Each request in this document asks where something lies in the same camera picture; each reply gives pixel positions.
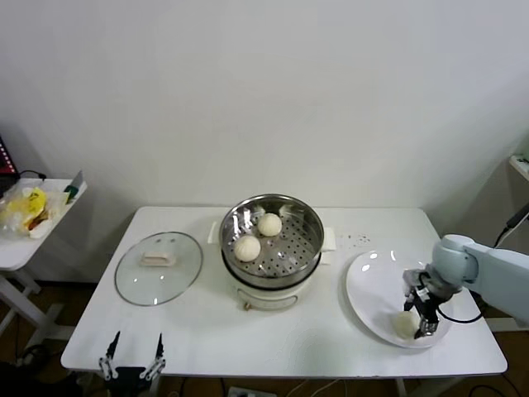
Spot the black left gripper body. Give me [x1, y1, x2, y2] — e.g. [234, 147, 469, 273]
[107, 366, 152, 394]

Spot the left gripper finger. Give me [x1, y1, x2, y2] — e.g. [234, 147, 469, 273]
[139, 332, 166, 381]
[98, 330, 122, 380]

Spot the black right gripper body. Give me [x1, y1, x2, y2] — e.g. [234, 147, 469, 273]
[411, 285, 441, 328]

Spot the white steamed baozi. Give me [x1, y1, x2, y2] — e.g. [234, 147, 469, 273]
[257, 212, 284, 237]
[390, 312, 421, 340]
[234, 235, 262, 262]

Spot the glass lid with white handle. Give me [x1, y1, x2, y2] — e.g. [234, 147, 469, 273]
[114, 231, 204, 307]

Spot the perforated steel steamer basket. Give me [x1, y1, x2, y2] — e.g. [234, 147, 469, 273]
[208, 194, 338, 290]

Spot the white oval plate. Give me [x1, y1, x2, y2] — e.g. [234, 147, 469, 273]
[345, 247, 454, 349]

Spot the white electric cooking pot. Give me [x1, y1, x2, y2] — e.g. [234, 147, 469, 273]
[221, 247, 334, 312]

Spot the white side table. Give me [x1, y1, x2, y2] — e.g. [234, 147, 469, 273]
[0, 177, 88, 352]

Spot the white shelf with green items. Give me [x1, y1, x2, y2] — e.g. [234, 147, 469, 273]
[508, 155, 529, 183]

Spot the green and grey small tool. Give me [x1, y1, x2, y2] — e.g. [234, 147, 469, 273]
[64, 170, 86, 204]

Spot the clear bag with yellow wrapper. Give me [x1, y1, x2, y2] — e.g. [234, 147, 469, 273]
[0, 181, 69, 240]

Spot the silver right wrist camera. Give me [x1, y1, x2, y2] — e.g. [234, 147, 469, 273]
[403, 268, 429, 297]

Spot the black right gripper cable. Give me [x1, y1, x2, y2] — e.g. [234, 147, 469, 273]
[437, 304, 484, 324]

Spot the white stand base frame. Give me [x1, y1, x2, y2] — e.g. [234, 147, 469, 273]
[483, 316, 520, 334]

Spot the black floor cable bundle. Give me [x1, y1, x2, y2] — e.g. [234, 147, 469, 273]
[16, 345, 55, 375]

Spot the black cable with plug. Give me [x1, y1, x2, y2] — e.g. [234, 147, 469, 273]
[493, 204, 529, 249]

